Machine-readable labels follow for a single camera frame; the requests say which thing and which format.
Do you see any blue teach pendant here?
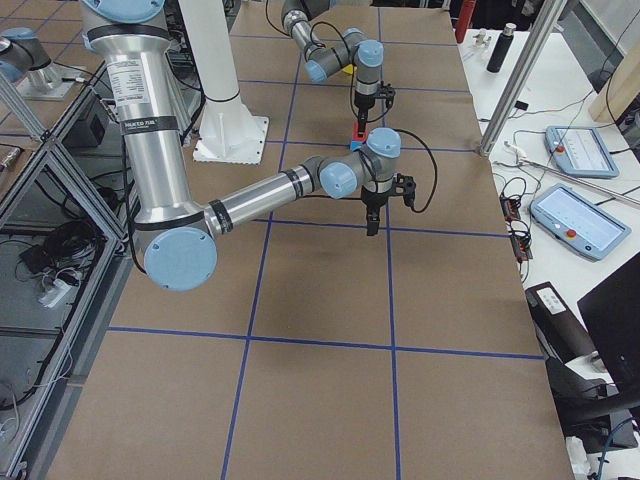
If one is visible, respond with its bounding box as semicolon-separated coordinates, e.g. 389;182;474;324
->
529;184;632;261
545;126;620;179

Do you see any red cylinder bottle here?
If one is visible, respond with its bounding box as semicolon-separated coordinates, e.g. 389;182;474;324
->
455;0;476;44

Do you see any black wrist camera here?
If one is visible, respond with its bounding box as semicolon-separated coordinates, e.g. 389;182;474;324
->
394;173;416;209
376;81;396;110

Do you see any far blue teach pendant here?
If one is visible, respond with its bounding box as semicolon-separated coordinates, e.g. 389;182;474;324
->
545;126;620;179

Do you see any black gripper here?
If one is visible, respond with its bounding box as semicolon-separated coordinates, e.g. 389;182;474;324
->
353;91;376;135
360;187;396;236

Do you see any black computer monitor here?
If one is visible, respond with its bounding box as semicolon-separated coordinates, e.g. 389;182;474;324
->
578;254;639;387

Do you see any black orange electronics board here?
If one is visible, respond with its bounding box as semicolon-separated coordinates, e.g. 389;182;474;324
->
499;194;533;263

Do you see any near blue teach pendant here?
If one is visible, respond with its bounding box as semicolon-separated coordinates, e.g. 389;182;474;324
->
529;184;632;261

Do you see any black braided camera cable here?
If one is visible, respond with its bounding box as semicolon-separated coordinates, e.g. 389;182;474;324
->
299;129;441;214

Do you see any red foam cube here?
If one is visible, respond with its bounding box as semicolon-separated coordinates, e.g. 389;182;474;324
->
351;122;368;143

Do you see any yellow foam cube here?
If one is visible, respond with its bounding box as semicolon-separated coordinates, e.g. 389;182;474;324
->
342;65;356;76

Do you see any black desk device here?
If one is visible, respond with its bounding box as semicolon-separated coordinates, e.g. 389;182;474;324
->
525;282;596;363

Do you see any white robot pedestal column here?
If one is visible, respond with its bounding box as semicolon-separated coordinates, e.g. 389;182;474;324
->
179;0;269;165

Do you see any aluminium frame post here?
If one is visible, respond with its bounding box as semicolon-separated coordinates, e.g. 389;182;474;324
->
478;0;567;158

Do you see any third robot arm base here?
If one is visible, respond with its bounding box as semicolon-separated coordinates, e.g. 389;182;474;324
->
1;27;76;101

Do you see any blue foam cube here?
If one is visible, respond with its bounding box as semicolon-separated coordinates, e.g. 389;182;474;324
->
349;139;366;151

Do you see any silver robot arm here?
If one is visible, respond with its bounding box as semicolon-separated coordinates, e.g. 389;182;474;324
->
81;1;401;291
281;1;393;141

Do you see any black water bottle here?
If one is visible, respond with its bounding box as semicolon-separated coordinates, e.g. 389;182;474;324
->
486;22;517;73

